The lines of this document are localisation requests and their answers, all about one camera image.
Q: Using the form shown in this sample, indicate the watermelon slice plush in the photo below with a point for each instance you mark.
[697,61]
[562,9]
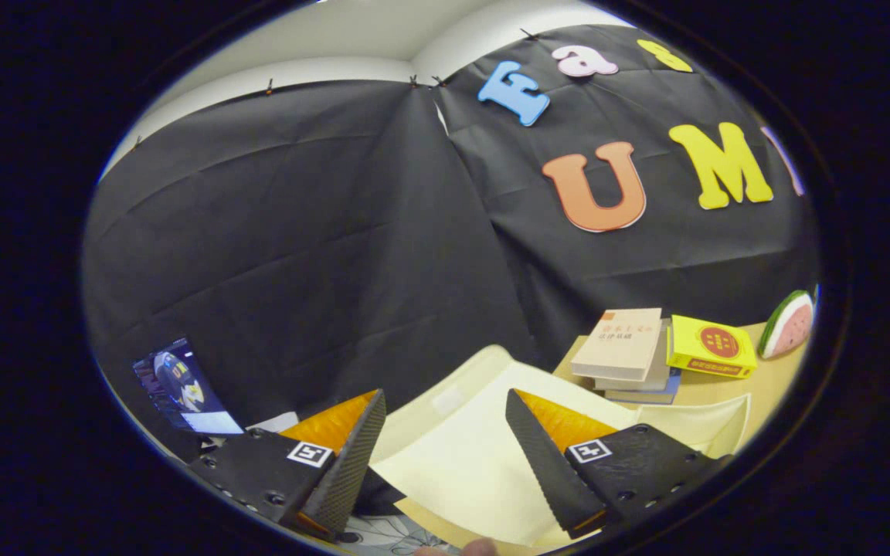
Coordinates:
[789,324]

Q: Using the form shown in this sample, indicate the cream storage box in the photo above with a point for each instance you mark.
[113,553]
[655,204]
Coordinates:
[460,463]

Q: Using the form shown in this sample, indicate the computer screen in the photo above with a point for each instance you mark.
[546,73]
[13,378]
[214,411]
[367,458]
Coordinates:
[182,386]

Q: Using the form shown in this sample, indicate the yellow book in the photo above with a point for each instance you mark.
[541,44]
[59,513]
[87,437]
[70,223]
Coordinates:
[711,347]

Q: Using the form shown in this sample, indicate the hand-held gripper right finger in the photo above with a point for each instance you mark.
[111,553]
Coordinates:
[541,463]

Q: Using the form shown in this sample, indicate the blue book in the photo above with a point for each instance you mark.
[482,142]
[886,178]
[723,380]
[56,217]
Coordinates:
[646,397]

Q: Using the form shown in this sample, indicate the beige book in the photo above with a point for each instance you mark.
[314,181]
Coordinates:
[619,344]

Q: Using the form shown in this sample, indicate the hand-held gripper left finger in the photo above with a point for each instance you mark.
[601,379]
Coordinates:
[352,463]

